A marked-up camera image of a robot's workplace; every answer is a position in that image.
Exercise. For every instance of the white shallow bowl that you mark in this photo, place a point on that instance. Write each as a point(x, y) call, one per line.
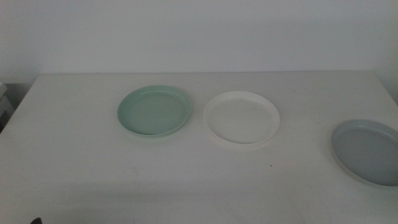
point(242, 119)

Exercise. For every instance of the pale green shallow bowl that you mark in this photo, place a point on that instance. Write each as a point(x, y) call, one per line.
point(154, 113)

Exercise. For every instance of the grey shallow bowl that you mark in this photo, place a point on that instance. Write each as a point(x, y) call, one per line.
point(368, 154)

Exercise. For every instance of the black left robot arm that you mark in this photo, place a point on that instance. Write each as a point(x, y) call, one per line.
point(36, 221)

